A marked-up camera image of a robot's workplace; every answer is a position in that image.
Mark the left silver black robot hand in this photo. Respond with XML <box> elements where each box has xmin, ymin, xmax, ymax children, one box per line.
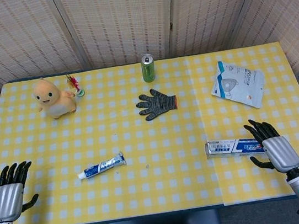
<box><xmin>0</xmin><ymin>159</ymin><xmax>42</xmax><ymax>224</ymax></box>

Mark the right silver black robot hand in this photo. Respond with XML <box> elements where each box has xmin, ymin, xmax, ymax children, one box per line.
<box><xmin>243</xmin><ymin>113</ymin><xmax>299</xmax><ymax>179</ymax></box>

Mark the blue white toothpaste box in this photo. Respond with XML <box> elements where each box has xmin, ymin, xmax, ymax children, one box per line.
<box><xmin>204</xmin><ymin>132</ymin><xmax>267</xmax><ymax>162</ymax></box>

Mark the blue white toothpaste tube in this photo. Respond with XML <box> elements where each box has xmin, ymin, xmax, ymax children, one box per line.
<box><xmin>75</xmin><ymin>151</ymin><xmax>128</xmax><ymax>181</ymax></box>

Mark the white face mask package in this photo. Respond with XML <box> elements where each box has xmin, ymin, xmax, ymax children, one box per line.
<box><xmin>206</xmin><ymin>55</ymin><xmax>269</xmax><ymax>115</ymax></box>

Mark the orange plush dinosaur toy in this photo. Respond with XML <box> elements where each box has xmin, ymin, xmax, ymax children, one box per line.
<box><xmin>31</xmin><ymin>73</ymin><xmax>80</xmax><ymax>123</ymax></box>

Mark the yellow white checked tablecloth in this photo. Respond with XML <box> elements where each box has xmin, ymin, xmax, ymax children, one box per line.
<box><xmin>0</xmin><ymin>39</ymin><xmax>299</xmax><ymax>224</ymax></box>

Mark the grey knitted work glove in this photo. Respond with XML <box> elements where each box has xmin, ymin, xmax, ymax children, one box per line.
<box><xmin>133</xmin><ymin>85</ymin><xmax>180</xmax><ymax>123</ymax></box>

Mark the feather shuttlecock with green base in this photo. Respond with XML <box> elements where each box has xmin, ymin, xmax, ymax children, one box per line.
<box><xmin>65</xmin><ymin>72</ymin><xmax>86</xmax><ymax>99</ymax></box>

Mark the green drink can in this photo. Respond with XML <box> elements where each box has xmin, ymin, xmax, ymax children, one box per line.
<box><xmin>139</xmin><ymin>52</ymin><xmax>157</xmax><ymax>84</ymax></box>

